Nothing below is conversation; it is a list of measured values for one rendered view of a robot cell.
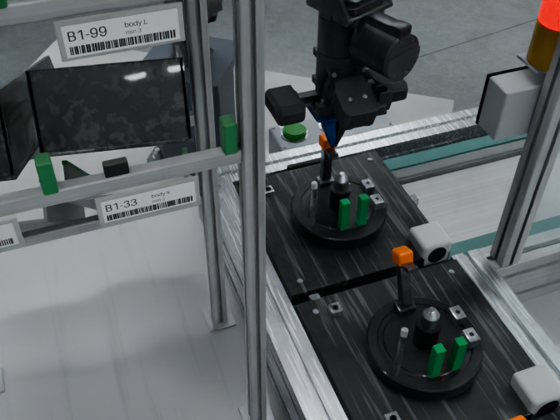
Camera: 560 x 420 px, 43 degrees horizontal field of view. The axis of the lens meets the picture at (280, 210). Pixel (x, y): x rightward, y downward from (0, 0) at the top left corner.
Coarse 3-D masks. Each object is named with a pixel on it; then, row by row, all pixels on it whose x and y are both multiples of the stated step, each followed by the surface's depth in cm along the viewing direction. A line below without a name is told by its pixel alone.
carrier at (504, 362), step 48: (384, 288) 94; (432, 288) 94; (336, 336) 88; (384, 336) 86; (432, 336) 82; (480, 336) 88; (336, 384) 83; (384, 384) 83; (432, 384) 81; (480, 384) 83; (528, 384) 81
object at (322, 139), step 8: (320, 136) 100; (320, 144) 101; (328, 144) 100; (328, 152) 100; (336, 152) 100; (328, 160) 102; (320, 168) 104; (328, 168) 103; (320, 176) 105; (328, 176) 104
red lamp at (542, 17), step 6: (546, 0) 75; (552, 0) 74; (558, 0) 74; (546, 6) 75; (552, 6) 74; (558, 6) 74; (540, 12) 77; (546, 12) 76; (552, 12) 75; (558, 12) 74; (540, 18) 77; (546, 18) 76; (552, 18) 75; (558, 18) 75; (546, 24) 76; (552, 24) 75; (558, 24) 75; (558, 30) 76
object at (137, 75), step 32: (96, 64) 59; (128, 64) 59; (160, 64) 60; (32, 96) 59; (64, 96) 59; (96, 96) 59; (128, 96) 60; (160, 96) 60; (64, 128) 60; (96, 128) 60; (128, 128) 61; (160, 128) 61
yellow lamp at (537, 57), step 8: (536, 24) 78; (536, 32) 78; (544, 32) 77; (552, 32) 76; (536, 40) 78; (544, 40) 77; (552, 40) 76; (528, 48) 80; (536, 48) 78; (544, 48) 78; (552, 48) 77; (528, 56) 80; (536, 56) 79; (544, 56) 78; (552, 56) 78; (536, 64) 79; (544, 64) 79
